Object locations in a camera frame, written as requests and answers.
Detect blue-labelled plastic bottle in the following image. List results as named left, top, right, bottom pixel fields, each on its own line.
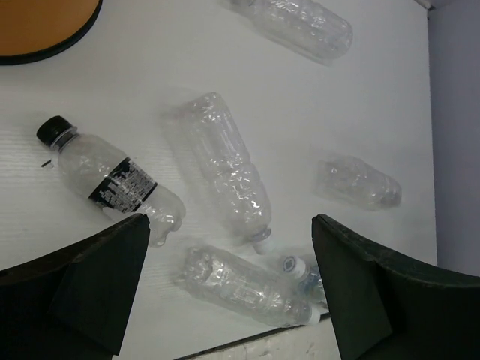
left=279, top=255, right=328, bottom=308

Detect small clear crushed bottle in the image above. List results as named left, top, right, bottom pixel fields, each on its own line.
left=315, top=155, right=402, bottom=212

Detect large clear plastic bottle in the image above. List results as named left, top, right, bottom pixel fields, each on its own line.
left=166, top=91, right=275, bottom=255

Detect clear bottle white cap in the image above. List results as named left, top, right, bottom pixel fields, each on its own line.
left=181, top=245, right=322, bottom=328

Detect orange cylindrical bin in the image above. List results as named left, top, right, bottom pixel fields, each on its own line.
left=1, top=1, right=103, bottom=66

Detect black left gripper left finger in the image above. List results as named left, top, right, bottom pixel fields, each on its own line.
left=1, top=214, right=150, bottom=359

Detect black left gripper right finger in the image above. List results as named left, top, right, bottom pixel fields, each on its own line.
left=312, top=214, right=479, bottom=359

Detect black-capped labelled plastic bottle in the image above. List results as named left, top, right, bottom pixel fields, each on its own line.
left=36, top=115, right=186, bottom=248

